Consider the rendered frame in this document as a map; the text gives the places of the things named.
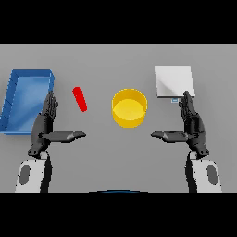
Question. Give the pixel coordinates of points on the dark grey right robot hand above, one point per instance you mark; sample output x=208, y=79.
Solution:
x=195, y=126

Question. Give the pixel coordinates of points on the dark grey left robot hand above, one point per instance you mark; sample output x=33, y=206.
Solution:
x=43, y=126

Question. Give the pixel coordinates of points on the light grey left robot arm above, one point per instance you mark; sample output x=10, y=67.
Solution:
x=31, y=174

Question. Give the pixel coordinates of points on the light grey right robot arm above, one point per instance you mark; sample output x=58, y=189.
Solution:
x=205, y=174

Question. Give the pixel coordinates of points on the pale square measuring scale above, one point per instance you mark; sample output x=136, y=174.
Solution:
x=174, y=81

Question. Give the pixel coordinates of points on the yellow bowl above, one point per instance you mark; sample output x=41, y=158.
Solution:
x=129, y=108

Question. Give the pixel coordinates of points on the blue tray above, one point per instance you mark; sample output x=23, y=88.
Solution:
x=27, y=100

